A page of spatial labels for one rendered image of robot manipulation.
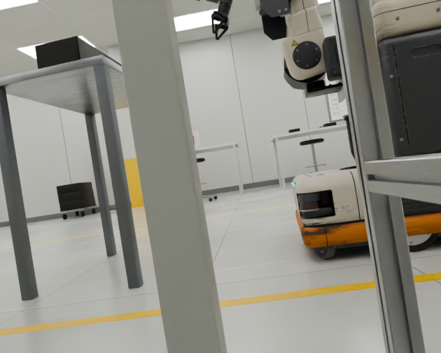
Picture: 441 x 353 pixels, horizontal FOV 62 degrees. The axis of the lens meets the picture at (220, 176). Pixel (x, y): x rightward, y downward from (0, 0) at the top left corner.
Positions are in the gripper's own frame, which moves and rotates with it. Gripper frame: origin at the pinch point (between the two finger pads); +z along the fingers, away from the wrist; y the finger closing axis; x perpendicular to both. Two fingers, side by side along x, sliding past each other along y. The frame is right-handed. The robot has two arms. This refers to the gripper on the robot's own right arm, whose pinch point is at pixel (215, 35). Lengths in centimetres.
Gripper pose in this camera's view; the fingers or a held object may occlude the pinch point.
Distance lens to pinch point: 188.4
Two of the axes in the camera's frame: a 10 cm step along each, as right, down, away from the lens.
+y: -1.5, 0.4, -9.9
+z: -3.0, 9.5, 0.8
